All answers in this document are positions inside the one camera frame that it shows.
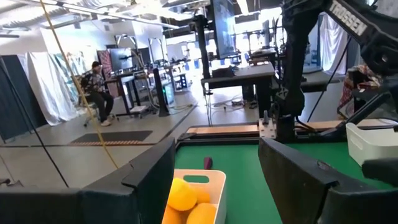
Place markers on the dark blue partition panel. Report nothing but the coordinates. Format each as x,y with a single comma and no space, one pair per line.
12,102

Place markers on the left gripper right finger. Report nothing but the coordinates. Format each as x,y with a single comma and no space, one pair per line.
295,189

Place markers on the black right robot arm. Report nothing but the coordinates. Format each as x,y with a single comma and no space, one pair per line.
292,77

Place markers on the wooden table side plank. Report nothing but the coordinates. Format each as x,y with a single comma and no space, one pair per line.
224,129

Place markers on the black desk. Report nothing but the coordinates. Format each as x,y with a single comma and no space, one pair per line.
248,73
127,79

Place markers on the black orange-striped floor mat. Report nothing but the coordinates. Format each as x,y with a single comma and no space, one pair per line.
118,136

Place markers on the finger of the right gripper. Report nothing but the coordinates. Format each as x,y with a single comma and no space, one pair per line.
382,171

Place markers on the black aluminium table frame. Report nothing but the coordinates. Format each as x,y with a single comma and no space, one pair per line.
217,140

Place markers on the blue patterned cloth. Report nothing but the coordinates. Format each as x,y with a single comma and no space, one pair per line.
73,65

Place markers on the person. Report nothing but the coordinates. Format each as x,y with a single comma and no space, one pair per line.
99,93

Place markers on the dark purple eggplant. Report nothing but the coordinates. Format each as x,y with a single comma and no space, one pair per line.
208,162

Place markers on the white curtain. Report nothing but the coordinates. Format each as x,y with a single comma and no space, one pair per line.
332,43

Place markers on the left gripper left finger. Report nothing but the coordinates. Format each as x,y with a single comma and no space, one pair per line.
146,186

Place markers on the red patterned cloth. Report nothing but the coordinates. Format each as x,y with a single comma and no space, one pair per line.
357,81

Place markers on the black monitor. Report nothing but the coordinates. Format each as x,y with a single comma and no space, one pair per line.
121,59

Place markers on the silver mounting bracket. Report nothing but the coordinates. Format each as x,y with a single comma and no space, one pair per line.
266,129

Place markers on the white plastic basket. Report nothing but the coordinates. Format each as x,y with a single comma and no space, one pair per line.
217,199
370,146

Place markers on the black floor stand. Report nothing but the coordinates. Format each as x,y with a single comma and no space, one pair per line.
160,93

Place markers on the large black display screen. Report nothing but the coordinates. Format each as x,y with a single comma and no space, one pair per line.
224,28

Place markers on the black vertical pole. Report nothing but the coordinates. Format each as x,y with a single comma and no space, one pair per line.
202,46

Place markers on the white drape cloth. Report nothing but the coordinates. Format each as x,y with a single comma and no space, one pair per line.
43,90

